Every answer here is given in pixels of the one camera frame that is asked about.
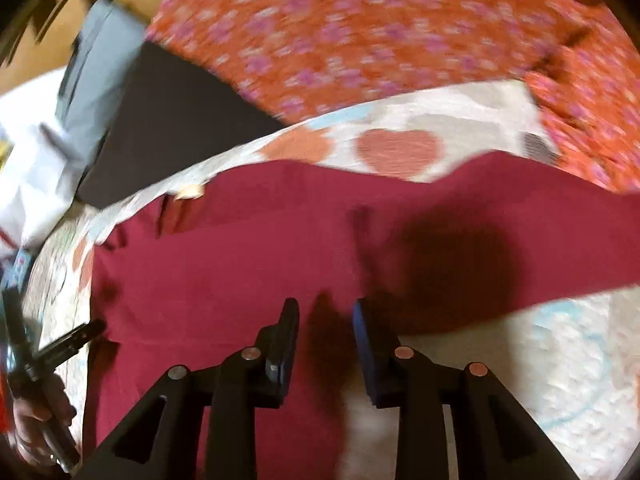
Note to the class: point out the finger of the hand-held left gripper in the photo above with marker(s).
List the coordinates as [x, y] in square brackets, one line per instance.
[75, 338]

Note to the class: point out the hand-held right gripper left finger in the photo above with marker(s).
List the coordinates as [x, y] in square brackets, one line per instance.
[287, 342]

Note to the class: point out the maroon cloth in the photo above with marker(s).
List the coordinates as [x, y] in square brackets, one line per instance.
[250, 240]

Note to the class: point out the orange floral cloth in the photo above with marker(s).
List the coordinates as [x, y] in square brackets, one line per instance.
[350, 35]

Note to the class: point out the heart-printed white blanket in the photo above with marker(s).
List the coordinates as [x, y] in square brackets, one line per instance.
[400, 150]

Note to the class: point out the person's left hand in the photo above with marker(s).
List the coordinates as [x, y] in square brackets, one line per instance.
[32, 415]

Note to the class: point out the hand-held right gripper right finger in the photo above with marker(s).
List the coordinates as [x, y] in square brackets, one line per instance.
[367, 355]

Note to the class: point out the black cloth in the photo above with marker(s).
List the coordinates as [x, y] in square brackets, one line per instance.
[175, 120]

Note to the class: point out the grey cloth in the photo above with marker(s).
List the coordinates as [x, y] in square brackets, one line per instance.
[100, 70]

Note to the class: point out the white cloth pile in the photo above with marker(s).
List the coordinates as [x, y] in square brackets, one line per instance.
[40, 185]

